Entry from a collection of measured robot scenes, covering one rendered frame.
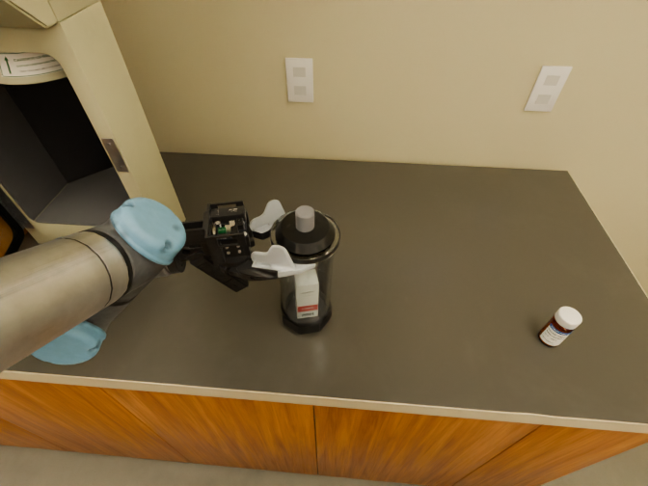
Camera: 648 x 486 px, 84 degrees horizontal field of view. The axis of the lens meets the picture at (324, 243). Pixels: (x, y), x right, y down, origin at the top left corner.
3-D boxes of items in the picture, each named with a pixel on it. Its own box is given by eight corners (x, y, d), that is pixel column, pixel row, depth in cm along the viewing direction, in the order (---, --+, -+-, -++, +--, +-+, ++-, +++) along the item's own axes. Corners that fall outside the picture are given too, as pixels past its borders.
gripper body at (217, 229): (249, 234, 48) (155, 245, 47) (257, 274, 54) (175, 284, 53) (247, 198, 53) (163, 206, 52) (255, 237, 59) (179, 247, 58)
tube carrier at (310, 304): (328, 283, 75) (333, 205, 59) (338, 329, 68) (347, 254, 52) (276, 289, 73) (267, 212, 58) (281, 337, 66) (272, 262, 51)
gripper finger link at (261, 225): (305, 195, 56) (252, 217, 53) (306, 222, 61) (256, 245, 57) (294, 184, 58) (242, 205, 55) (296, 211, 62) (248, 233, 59)
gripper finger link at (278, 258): (309, 259, 47) (244, 245, 49) (310, 285, 52) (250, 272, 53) (315, 243, 49) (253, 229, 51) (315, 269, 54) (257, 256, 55)
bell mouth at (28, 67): (29, 43, 69) (11, 11, 65) (118, 46, 68) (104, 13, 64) (-41, 83, 57) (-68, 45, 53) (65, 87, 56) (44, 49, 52)
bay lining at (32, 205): (89, 157, 96) (1, 2, 70) (183, 162, 94) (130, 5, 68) (31, 221, 79) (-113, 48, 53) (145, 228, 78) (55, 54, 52)
